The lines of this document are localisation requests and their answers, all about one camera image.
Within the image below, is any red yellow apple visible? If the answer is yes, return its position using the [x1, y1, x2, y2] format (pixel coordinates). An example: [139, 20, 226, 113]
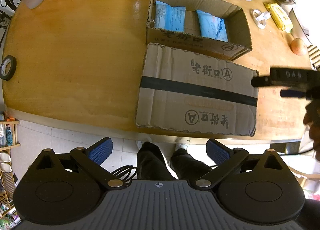
[291, 38, 308, 56]

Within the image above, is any blue wet wipes pack barcode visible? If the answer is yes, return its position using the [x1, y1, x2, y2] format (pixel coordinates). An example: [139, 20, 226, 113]
[154, 1, 185, 32]

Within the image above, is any right white shoe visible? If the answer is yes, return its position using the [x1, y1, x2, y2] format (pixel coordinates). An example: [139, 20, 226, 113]
[175, 143, 188, 151]

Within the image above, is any black cable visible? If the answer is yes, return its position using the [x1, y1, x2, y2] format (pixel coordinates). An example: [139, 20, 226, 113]
[109, 164, 138, 184]

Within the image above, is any open cardboard box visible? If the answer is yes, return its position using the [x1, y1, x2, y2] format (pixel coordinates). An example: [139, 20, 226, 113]
[146, 0, 253, 61]

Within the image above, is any wooden shoe rack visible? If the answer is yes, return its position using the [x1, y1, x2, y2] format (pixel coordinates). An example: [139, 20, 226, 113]
[1, 113, 20, 229]

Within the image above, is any blue wet wipes pack wave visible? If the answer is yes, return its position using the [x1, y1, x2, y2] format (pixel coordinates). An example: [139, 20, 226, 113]
[196, 10, 228, 42]

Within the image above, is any person right hand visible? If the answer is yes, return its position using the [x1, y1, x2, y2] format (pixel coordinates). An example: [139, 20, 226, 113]
[303, 100, 320, 161]

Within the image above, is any white elastic band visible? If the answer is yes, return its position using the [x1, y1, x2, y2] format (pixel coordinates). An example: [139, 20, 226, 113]
[252, 9, 271, 30]

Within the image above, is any yellow wet wipes pack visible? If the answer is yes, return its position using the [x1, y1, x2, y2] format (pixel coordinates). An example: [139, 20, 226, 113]
[264, 3, 293, 33]

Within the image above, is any black tape roll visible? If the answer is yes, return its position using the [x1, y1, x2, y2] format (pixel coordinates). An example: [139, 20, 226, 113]
[1, 55, 17, 81]

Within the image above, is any white shoe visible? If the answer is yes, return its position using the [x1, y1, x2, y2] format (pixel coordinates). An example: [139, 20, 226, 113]
[175, 143, 188, 151]
[136, 141, 144, 150]

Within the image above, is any wooden chair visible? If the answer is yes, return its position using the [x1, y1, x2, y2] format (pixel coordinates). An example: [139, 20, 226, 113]
[307, 45, 320, 71]

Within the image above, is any left white shoe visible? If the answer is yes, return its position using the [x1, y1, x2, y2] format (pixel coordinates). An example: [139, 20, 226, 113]
[136, 141, 144, 150]

